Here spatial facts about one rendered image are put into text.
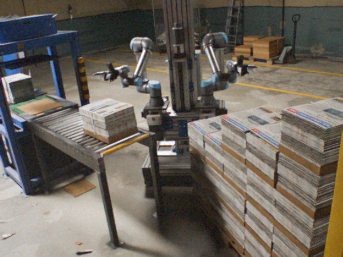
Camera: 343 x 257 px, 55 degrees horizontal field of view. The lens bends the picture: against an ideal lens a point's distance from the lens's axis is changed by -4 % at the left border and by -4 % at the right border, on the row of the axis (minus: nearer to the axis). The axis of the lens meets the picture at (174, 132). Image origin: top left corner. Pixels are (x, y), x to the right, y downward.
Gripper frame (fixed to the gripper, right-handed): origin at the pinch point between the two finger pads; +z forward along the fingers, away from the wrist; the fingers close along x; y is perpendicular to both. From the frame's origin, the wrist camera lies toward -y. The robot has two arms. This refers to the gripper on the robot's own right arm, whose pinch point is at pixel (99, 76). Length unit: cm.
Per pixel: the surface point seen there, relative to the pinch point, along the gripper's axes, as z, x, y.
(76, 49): -45, 78, -2
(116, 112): 19.9, -36.0, 16.1
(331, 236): 88, -199, -5
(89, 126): 25.0, -11.1, 34.0
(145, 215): 7, -53, 117
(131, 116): 7.5, -40.4, 23.0
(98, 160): 51, -46, 39
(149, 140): 2, -54, 42
